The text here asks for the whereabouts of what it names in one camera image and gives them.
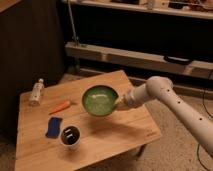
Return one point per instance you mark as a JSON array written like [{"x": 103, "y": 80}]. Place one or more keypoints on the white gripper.
[{"x": 133, "y": 98}]

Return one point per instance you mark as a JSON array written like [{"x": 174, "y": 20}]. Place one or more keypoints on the green ceramic bowl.
[{"x": 99, "y": 100}]

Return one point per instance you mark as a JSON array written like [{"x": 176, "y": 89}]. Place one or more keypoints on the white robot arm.
[{"x": 161, "y": 88}]

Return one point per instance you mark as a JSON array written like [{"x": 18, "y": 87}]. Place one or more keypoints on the long wooden bench shelf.
[{"x": 137, "y": 59}]

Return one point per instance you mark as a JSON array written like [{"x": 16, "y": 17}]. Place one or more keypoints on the wooden low table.
[{"x": 101, "y": 137}]

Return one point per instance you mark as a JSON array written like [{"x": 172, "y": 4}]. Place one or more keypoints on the orange carrot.
[{"x": 60, "y": 107}]

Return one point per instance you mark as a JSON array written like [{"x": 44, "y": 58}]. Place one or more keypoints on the white cup with dark contents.
[{"x": 70, "y": 137}]

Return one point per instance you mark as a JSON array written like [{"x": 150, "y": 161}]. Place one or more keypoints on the blue sponge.
[{"x": 53, "y": 129}]

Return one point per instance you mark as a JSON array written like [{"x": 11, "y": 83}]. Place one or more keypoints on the metal stand pole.
[{"x": 75, "y": 37}]

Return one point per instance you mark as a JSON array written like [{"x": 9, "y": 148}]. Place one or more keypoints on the clear plastic bottle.
[{"x": 37, "y": 93}]

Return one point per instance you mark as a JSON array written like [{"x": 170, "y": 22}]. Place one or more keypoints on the black handle on bench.
[{"x": 179, "y": 61}]

